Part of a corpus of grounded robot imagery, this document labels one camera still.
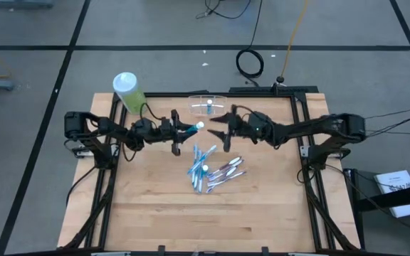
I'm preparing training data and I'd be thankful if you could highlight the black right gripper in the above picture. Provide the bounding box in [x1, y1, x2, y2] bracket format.
[206, 104, 263, 154]

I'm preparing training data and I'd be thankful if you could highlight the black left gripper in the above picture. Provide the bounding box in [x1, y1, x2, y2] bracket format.
[156, 109, 194, 157]

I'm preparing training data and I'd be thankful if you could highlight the green disinfecting wipes canister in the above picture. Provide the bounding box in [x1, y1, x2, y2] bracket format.
[112, 71, 149, 116]

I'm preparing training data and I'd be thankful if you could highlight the black side stand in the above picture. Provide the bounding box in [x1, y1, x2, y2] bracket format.
[342, 167, 410, 252]

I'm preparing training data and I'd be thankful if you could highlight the white printed booklet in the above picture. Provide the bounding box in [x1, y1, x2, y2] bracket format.
[374, 169, 410, 219]

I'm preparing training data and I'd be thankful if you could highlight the grey floor bar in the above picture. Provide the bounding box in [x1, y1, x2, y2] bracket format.
[0, 0, 55, 10]

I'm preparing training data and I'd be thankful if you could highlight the black coiled floor cable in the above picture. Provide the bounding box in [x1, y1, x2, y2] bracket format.
[236, 0, 265, 80]

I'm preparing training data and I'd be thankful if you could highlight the yellow hanging cable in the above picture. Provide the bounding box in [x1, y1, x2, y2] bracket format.
[275, 0, 309, 85]

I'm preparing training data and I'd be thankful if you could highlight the thin black floor cable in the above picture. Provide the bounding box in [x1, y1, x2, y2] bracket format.
[196, 0, 252, 21]

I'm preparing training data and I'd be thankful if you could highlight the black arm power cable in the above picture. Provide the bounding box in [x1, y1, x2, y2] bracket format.
[329, 105, 410, 138]

